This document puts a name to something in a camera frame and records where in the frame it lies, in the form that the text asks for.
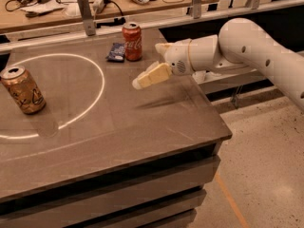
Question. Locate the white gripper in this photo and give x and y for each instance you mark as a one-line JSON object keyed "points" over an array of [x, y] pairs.
{"points": [[177, 58]]}

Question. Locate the red coca-cola can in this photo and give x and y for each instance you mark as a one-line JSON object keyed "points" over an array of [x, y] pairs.
{"points": [[132, 35]]}

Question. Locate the blue rxbar blueberry bar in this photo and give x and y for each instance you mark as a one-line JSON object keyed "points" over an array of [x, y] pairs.
{"points": [[116, 54]]}

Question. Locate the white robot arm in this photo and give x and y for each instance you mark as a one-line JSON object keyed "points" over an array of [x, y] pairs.
{"points": [[240, 43]]}

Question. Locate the clear sanitizer bottle left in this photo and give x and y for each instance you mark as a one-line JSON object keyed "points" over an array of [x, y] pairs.
{"points": [[199, 76]]}

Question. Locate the metal railing beam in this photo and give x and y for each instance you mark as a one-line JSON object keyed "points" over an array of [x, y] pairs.
{"points": [[159, 24]]}

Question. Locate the gold soda can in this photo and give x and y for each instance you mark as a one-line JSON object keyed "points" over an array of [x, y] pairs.
{"points": [[23, 89]]}

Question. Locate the black hand tool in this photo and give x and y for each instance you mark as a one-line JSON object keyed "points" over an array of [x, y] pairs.
{"points": [[13, 5]]}

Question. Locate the grey metal bracket post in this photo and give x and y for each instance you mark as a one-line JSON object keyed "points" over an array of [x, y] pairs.
{"points": [[87, 17]]}

